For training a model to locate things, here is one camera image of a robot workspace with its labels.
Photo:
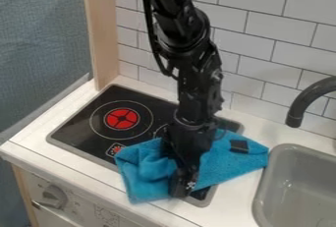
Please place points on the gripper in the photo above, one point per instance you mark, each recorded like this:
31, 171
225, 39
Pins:
189, 139

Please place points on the blue cloth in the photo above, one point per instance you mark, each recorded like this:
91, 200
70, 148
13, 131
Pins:
144, 172

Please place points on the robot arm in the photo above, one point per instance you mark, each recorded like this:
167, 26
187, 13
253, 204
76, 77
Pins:
179, 31

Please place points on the toy stove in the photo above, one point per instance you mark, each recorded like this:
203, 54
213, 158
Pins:
109, 123

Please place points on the toy sink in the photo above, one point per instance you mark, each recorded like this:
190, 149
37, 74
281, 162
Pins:
302, 188

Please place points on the tap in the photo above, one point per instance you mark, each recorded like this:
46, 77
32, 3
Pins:
306, 100

